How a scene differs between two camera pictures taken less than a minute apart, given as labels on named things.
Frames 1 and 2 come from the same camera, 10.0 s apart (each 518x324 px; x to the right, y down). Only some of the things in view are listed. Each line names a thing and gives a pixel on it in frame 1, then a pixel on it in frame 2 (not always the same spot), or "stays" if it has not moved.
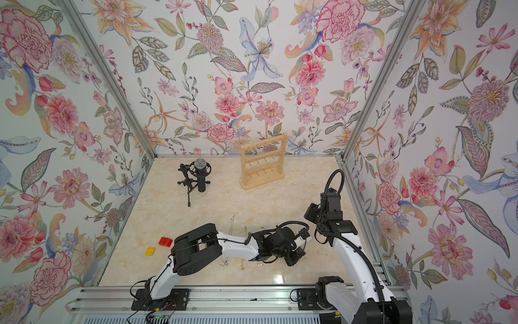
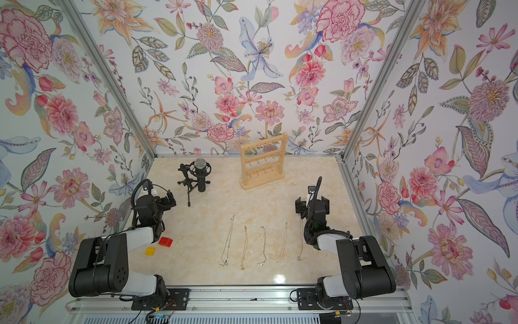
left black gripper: (297, 254) to (167, 205)
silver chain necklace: (226, 262) stays
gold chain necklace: (242, 267) stays
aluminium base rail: (212, 301) stays
